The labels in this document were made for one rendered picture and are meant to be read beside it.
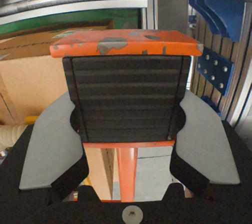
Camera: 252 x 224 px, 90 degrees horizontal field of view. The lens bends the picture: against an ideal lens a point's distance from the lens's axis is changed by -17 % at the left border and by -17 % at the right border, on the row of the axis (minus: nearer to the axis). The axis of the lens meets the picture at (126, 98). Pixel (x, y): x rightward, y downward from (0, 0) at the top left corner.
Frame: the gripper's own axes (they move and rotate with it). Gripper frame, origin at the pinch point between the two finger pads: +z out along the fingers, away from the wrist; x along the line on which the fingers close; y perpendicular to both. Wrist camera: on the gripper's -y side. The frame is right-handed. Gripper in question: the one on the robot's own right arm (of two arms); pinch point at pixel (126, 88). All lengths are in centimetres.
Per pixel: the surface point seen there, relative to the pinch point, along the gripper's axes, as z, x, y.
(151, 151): 107, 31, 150
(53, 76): 13.2, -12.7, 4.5
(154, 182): 107, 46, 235
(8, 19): 46, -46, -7
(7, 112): 13.1, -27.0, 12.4
